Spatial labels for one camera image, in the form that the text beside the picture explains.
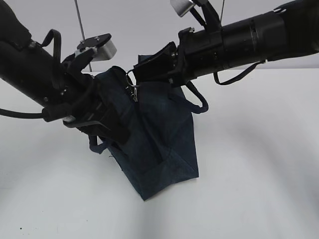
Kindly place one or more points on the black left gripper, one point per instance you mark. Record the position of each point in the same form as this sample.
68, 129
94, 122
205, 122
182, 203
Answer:
89, 113

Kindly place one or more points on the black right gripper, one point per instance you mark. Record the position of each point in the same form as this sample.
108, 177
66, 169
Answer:
198, 53

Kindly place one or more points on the dark blue insulated lunch bag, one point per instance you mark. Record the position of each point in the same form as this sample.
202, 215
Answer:
161, 148

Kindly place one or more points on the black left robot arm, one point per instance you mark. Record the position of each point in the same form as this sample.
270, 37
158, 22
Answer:
59, 86

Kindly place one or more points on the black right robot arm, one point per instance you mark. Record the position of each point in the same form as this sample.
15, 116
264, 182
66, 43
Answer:
289, 31

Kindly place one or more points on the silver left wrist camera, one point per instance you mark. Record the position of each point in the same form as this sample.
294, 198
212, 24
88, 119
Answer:
97, 48

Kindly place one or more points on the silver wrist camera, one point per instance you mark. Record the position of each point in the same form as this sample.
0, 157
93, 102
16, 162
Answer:
202, 10
97, 48

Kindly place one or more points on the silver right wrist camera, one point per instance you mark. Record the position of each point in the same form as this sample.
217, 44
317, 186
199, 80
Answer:
202, 10

